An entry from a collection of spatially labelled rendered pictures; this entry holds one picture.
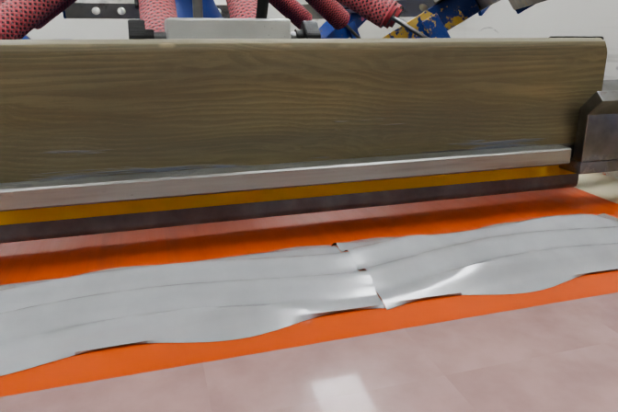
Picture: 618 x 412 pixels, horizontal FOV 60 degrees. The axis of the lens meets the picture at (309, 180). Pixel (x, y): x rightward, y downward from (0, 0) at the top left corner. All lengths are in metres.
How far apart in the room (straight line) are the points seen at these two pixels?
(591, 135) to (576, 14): 2.73
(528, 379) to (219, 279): 0.13
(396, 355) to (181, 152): 0.15
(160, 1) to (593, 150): 0.58
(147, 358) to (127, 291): 0.04
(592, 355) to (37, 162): 0.25
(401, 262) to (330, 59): 0.11
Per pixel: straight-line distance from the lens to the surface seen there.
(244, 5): 0.79
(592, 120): 0.37
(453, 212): 0.35
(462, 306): 0.23
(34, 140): 0.28
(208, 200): 0.30
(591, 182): 0.45
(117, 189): 0.27
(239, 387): 0.18
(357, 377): 0.19
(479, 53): 0.33
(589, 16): 3.04
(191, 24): 0.56
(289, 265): 0.25
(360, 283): 0.23
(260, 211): 0.31
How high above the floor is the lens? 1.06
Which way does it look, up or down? 15 degrees down
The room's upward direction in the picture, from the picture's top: straight up
